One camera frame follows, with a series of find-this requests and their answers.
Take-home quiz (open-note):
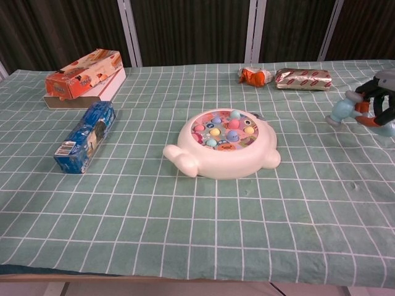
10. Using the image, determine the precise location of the orange snack box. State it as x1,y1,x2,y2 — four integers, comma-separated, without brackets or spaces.
44,48,124,101

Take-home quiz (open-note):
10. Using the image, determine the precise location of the white plastic fishing game toy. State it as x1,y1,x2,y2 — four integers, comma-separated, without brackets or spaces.
162,107,282,181

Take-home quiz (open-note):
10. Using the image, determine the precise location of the green grid tablecloth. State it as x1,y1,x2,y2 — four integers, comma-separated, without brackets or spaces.
0,59,395,286

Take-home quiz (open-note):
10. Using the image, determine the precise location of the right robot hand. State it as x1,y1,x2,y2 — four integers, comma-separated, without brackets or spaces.
353,69,395,127

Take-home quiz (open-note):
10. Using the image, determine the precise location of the crumpled orange snack wrapper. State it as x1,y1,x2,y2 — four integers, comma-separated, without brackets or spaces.
237,67,275,89

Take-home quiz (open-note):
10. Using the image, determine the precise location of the light blue toy hammer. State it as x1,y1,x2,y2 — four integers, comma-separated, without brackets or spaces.
326,90,395,137

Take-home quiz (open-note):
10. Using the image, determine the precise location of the gold red-print snack pack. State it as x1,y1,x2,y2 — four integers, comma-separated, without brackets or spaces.
273,67,333,92

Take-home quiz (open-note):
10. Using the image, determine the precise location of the blue cookie pack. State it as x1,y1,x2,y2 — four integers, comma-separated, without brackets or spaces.
53,101,117,175

